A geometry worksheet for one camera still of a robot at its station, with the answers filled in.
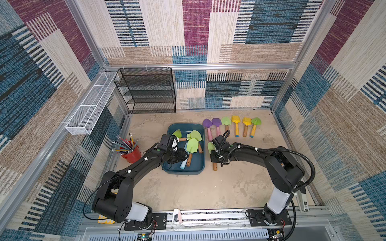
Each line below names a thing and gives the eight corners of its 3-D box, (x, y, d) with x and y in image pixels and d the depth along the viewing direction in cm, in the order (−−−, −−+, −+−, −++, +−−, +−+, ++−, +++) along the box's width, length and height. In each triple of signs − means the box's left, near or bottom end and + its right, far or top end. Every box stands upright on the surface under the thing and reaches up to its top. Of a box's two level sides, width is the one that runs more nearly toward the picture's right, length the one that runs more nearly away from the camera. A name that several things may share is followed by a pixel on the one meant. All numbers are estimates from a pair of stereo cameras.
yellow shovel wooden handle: (242, 136, 107) (243, 134, 105) (242, 118, 118) (243, 116, 116) (251, 137, 107) (252, 135, 105) (250, 119, 117) (251, 117, 115)
